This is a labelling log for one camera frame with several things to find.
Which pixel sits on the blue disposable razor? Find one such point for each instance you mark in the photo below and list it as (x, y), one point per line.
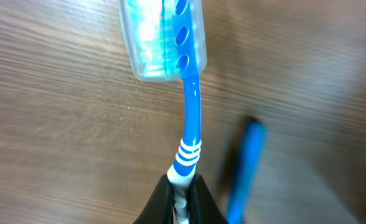
(248, 159)

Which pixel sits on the blue white toothbrush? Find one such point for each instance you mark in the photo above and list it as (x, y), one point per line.
(165, 40)

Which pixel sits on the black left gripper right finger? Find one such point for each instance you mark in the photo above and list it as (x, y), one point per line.
(202, 207)

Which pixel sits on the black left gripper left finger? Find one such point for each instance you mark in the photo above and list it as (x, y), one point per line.
(159, 208)

